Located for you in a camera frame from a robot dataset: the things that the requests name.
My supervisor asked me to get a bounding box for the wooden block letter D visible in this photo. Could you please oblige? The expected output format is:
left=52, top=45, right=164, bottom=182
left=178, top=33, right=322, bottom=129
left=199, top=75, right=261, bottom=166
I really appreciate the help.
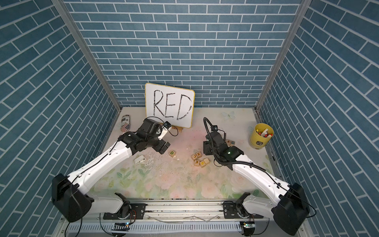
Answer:
left=169, top=150, right=176, bottom=158

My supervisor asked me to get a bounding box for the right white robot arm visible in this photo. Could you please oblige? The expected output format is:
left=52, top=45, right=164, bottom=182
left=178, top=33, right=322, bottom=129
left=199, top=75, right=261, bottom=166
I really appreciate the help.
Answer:
left=203, top=131, right=311, bottom=236

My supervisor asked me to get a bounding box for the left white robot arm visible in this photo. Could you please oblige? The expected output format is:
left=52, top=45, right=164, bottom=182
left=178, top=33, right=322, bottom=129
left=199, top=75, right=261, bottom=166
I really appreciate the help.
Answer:
left=51, top=118, right=172, bottom=223

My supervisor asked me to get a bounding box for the white eraser block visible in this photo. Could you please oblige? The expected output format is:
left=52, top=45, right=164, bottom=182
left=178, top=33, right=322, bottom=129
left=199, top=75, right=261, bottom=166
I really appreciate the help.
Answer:
left=134, top=155, right=146, bottom=165

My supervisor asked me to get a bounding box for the wooden easel stand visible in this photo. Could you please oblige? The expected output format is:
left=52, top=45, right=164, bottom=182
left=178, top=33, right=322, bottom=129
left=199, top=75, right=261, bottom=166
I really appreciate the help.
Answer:
left=172, top=126, right=183, bottom=133

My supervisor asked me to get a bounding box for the flag printed tin can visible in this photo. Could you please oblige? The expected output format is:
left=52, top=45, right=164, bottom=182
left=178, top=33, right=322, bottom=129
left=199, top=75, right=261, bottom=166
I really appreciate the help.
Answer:
left=120, top=115, right=130, bottom=133

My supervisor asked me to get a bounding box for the yellow cup with markers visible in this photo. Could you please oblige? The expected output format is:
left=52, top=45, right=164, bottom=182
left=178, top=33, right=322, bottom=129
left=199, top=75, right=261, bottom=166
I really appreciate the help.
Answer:
left=249, top=123, right=274, bottom=149

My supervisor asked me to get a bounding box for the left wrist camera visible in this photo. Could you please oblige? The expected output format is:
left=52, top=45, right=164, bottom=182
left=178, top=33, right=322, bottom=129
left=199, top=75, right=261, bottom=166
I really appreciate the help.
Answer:
left=158, top=121, right=172, bottom=140

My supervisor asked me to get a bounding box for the white board yellow frame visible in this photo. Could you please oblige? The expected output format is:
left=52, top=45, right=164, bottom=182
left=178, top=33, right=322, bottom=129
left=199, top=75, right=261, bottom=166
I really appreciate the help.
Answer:
left=145, top=83, right=195, bottom=128

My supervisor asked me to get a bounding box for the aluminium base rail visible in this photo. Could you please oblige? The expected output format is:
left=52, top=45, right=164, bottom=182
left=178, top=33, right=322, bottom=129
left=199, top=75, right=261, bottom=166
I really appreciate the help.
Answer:
left=59, top=198, right=309, bottom=235

